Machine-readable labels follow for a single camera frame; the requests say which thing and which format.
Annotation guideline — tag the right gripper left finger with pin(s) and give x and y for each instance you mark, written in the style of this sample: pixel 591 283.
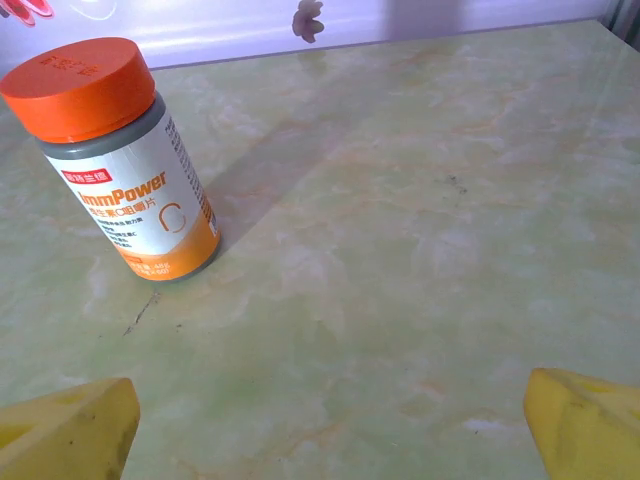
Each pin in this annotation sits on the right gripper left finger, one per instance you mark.
pixel 65 435

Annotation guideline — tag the vitamin bottle with orange cap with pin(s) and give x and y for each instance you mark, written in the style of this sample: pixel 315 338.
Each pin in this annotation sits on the vitamin bottle with orange cap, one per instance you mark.
pixel 125 190

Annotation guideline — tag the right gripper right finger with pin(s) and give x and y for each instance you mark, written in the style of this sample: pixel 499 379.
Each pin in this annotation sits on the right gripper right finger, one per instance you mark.
pixel 590 435

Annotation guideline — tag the aluminium corner post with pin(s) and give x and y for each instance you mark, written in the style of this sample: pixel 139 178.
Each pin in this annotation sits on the aluminium corner post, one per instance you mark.
pixel 625 15

